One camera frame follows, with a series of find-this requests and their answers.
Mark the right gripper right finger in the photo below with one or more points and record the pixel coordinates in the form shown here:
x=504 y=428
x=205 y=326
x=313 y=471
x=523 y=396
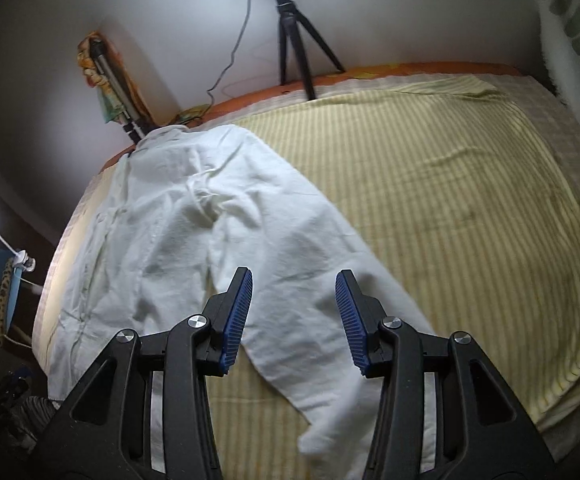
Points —
x=361 y=317

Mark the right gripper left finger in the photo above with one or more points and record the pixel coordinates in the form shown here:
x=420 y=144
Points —
x=226 y=313

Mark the white button-up shirt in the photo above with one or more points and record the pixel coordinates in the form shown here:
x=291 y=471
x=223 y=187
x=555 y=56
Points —
x=187 y=209

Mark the yellow striped bed blanket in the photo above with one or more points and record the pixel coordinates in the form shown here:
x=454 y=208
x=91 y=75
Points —
x=460 y=190

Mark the colourful patterned cloth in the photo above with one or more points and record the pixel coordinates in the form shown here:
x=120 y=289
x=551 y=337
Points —
x=96 y=82

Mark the black mini tripod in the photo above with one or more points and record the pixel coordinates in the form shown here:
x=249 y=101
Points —
x=291 y=21

